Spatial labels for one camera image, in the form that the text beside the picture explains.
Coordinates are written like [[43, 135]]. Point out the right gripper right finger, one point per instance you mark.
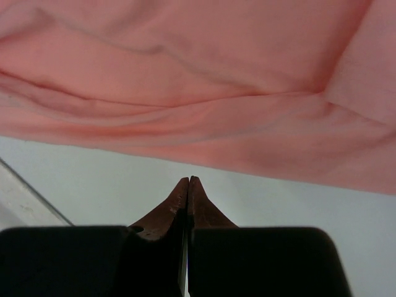
[[228, 260]]

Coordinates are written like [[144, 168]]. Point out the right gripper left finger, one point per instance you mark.
[[143, 259]]

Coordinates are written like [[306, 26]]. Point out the pink t-shirt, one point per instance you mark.
[[298, 90]]

